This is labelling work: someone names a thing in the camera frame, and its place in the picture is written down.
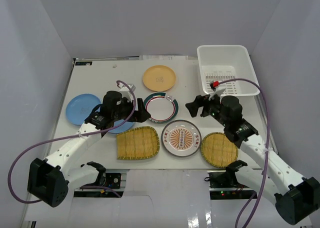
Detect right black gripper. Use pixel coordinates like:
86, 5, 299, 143
185, 91, 228, 128

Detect blue plate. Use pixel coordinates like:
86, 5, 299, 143
107, 119, 135, 134
65, 93, 101, 126

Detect green rimmed white plate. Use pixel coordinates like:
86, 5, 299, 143
143, 92, 179, 124

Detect fan-shaped bamboo tray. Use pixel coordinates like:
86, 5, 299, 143
116, 126, 160, 161

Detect orange patterned round plate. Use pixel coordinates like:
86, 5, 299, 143
161, 119, 202, 158

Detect orange plastic plate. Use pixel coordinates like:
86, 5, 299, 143
142, 65, 177, 92

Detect round bamboo tray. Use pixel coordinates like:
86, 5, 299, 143
200, 132, 239, 168

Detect white plastic bin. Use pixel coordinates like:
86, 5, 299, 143
197, 45, 258, 95

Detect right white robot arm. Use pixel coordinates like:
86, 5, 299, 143
185, 94, 320, 225

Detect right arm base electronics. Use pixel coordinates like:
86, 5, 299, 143
204, 170, 257, 201

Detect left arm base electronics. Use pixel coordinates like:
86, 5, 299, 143
73, 172, 127, 198

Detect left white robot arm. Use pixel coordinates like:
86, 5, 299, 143
27, 90, 151, 208

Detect papers at table back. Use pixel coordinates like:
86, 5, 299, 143
139, 55, 198, 61

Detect dark label sticker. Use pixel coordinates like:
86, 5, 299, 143
74, 61, 93, 66

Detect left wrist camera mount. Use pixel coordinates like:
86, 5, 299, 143
119, 83, 136, 102

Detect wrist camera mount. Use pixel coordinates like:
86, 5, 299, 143
119, 83, 136, 102
209, 81, 226, 100

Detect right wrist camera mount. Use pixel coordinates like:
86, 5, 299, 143
209, 81, 226, 100

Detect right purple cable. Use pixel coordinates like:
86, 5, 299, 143
219, 78, 271, 228

